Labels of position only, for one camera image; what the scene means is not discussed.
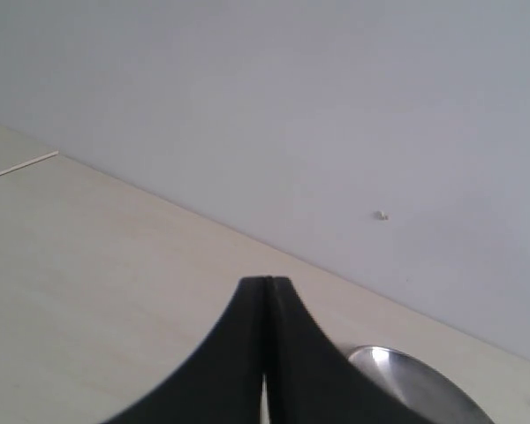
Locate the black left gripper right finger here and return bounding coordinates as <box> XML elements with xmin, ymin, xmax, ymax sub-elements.
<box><xmin>267</xmin><ymin>276</ymin><xmax>428</xmax><ymax>424</ymax></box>

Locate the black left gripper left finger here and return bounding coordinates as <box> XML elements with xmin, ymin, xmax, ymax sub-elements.
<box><xmin>107</xmin><ymin>276</ymin><xmax>267</xmax><ymax>424</ymax></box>

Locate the round metal plate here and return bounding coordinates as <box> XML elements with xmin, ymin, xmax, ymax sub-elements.
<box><xmin>348</xmin><ymin>345</ymin><xmax>492</xmax><ymax>424</ymax></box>

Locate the small white wall plug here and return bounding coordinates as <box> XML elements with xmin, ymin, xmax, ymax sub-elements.
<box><xmin>373</xmin><ymin>211</ymin><xmax>389</xmax><ymax>221</ymax></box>

